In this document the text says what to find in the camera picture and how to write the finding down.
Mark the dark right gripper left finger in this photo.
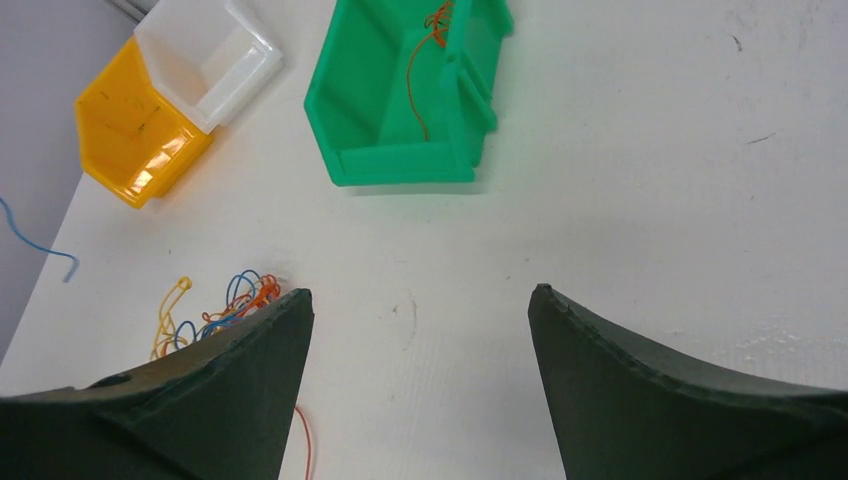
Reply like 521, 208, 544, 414
1, 289, 314, 479

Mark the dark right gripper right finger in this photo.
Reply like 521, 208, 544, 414
528, 284, 847, 479

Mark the orange cable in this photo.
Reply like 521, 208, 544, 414
162, 274, 314, 480
405, 0, 458, 142

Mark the yellow plastic bin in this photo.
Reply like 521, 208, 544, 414
74, 38, 214, 209

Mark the white translucent bin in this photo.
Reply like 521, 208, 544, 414
134, 0, 283, 134

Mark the green plastic bin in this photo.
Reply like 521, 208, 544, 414
304, 0, 514, 187

